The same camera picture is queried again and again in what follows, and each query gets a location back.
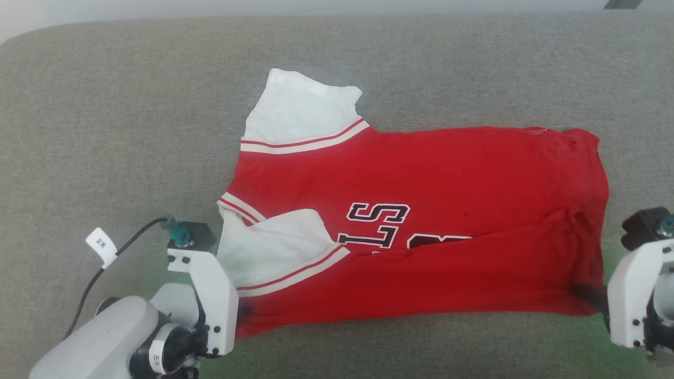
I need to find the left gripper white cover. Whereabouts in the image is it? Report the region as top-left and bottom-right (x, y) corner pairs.
(167, 247), (239, 356)

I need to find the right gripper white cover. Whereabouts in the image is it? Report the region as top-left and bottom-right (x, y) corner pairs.
(571, 240), (674, 348)

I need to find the red white basketball jersey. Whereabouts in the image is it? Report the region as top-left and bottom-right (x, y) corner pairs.
(217, 68), (610, 340)

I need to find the white cable label tag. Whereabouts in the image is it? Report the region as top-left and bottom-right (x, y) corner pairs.
(85, 227), (117, 269)

